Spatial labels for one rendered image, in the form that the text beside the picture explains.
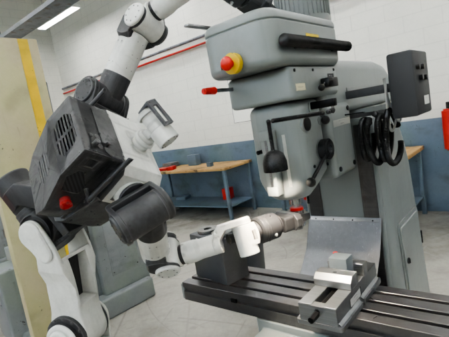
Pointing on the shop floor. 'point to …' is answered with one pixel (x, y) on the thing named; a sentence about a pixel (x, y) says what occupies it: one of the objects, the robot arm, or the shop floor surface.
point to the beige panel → (12, 98)
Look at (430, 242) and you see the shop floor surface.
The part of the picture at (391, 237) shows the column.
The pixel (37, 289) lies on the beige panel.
